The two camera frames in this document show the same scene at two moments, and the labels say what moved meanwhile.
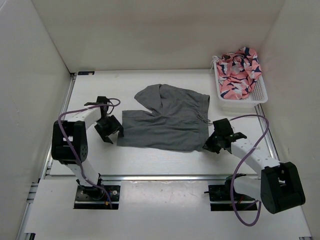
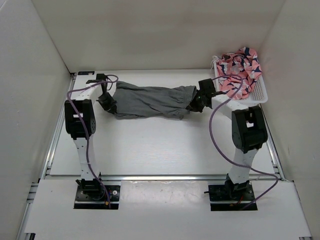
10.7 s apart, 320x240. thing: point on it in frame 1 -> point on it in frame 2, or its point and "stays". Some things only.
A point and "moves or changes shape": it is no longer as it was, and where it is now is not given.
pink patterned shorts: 237,72 stays
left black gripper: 104,134 -> 112,105
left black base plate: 83,201 stays
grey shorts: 179,122 moves or changes shape
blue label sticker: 86,73 stays
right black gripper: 208,144 -> 193,106
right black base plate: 220,197 stays
